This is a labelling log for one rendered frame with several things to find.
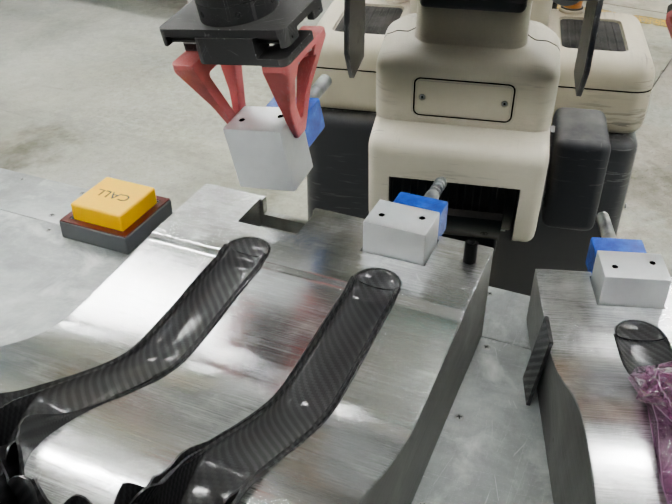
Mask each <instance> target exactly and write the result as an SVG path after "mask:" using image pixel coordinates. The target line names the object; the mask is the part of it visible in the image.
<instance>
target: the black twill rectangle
mask: <svg viewBox="0 0 672 504"><path fill-rule="evenodd" d="M552 346H553V338H552V332H551V327H550V321H549V317H548V316H545V317H544V320H543V323H542V325H541V328H540V331H539V334H538V337H537V339H536V342H535V345H534V348H533V351H532V353H531V356H530V359H529V362H528V365H527V367H526V370H525V373H524V376H523V384H524V392H525V400H526V405H528V406H530V404H531V402H532V399H533V396H534V394H535V391H536V388H537V386H538V383H539V380H540V378H541V375H542V372H543V370H544V367H545V364H546V362H547V359H548V356H549V354H550V351H551V348H552Z"/></svg>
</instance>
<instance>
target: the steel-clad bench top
mask: <svg viewBox="0 0 672 504"><path fill-rule="evenodd" d="M89 190H90V189H86V188H82V187H77V186H73V185H69V184H65V183H61V182H57V181H53V180H49V179H44V178H40V177H36V176H32V175H28V174H24V173H20V172H15V171H11V170H7V169H3V168H0V346H4V345H8V344H11V343H15V342H18V341H21V340H24V339H27V338H30V337H33V336H35V335H38V334H40V333H42V332H44V331H46V330H48V329H50V328H52V327H54V326H55V325H57V324H58V323H60V322H61V321H63V320H64V319H65V318H66V317H68V316H69V315H70V314H71V313H72V312H73V311H74V310H75V309H77V308H78V307H79V306H80V305H81V304H82V303H83V302H84V301H85V300H86V299H87V298H88V297H89V296H90V295H91V294H92V293H93V292H94V291H95V290H96V289H97V288H98V287H99V286H100V285H101V284H102V283H103V282H104V281H105V280H106V279H107V278H108V277H109V276H110V275H111V274H112V273H113V272H114V271H115V270H116V269H117V268H118V267H119V266H120V265H121V264H122V263H123V262H124V261H125V260H126V259H127V258H128V257H130V256H131V255H132V254H133V253H134V252H135V251H136V250H137V249H138V248H139V247H140V246H141V245H142V244H143V243H144V242H145V241H146V240H148V238H149V237H150V236H149V237H148V238H146V239H145V240H144V241H143V242H142V243H141V244H140V245H139V246H137V247H136V248H135V249H134V250H133V251H132V252H131V253H130V254H124V253H120V252H117V251H113V250H109V249H106V248H102V247H98V246H94V245H91V244H87V243H83V242H80V241H76V240H72V239H68V238H65V237H63V236H62V232H61V227H60V223H59V221H60V219H62V218H63V217H64V216H65V215H67V214H68V213H69V212H71V211H72V207H71V203H72V202H74V201H75V200H76V199H78V198H79V197H80V196H82V195H83V194H85V193H86V192H87V191H89ZM529 301H530V296H528V295H523V294H519V293H515V292H511V291H507V290H503V289H499V288H495V287H490V286H489V287H488V294H487V302H486V309H485V316H484V323H483V330H482V336H481V338H480V340H479V343H478V345H477V348H476V350H475V352H474V355H473V357H472V360H471V362H470V364H469V367H468V369H467V372H466V374H465V376H464V379H463V381H462V384H461V386H460V388H459V391H458V393H457V396H456V398H455V400H454V403H453V405H452V407H451V410H450V412H449V415H448V417H447V419H446V422H445V424H444V427H443V429H442V431H441V434H440V436H439V439H438V441H437V443H436V446H435V448H434V451H433V453H432V455H431V458H430V460H429V463H428V465H427V467H426V470H425V472H424V475H423V477H422V479H421V482H420V484H419V487H418V489H417V491H416V494H415V496H414V499H413V501H412V503H411V504H554V502H553V495H552V489H551V482H550V475H549V468H548V462H547V455H546V448H545V441H544V435H543V428H542V421H541V414H540V408H539V401H538V394H537V388H536V391H535V394H534V396H533V399H532V402H531V404H530V406H528V405H526V400H525V392H524V384H523V376H524V373H525V370H526V367H527V365H528V362H529V359H530V356H531V347H530V340H529V333H528V327H527V320H526V318H527V313H528V307H529Z"/></svg>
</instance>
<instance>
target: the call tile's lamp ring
mask: <svg viewBox="0 0 672 504"><path fill-rule="evenodd" d="M156 200H159V202H158V203H157V204H156V205H155V206H153V207H152V208H151V209H150V210H149V211H147V212H146V213H145V214H144V215H143V216H142V217H140V218H139V219H138V220H137V221H136V222H135V223H133V224H132V225H131V226H130V227H129V228H127V229H126V230H125V231H124V232H122V231H118V230H114V229H110V228H106V227H102V226H99V225H95V224H91V223H87V222H83V221H79V220H75V219H71V217H72V216H73V212H72V211H71V212H69V213H68V214H67V215H65V216H64V217H63V218H62V219H60V221H62V222H66V223H70V224H74V225H77V226H81V227H85V228H89V229H93V230H97V231H100V232H104V233H108V234H112V235H116V236H120V237H123V238H126V237H127V236H128V235H129V234H131V233H132V232H133V231H134V230H135V229H136V228H137V227H139V226H140V225H141V224H142V223H143V222H144V221H146V220H147V219H148V218H149V217H150V216H151V215H153V214H154V213H155V212H156V211H157V210H158V209H159V208H161V207H162V206H163V205H164V204H165V203H166V202H168V201H169V200H170V198H165V197H161V196H157V195H156Z"/></svg>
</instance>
